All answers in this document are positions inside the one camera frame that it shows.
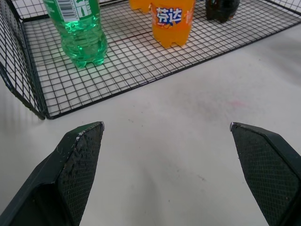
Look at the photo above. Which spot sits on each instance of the orange Fanta soda bottle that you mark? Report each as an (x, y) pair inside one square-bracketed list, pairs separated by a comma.
[(170, 22)]

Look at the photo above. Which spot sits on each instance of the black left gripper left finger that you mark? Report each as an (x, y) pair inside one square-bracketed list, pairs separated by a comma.
[(70, 179)]

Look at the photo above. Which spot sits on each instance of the dark cola bottle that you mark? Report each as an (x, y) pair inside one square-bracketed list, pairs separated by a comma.
[(221, 9)]

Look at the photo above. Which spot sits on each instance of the green soda bottle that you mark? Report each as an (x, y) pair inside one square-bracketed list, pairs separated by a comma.
[(81, 35)]

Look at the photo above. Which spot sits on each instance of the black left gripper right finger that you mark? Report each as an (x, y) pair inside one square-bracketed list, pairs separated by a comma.
[(265, 169)]

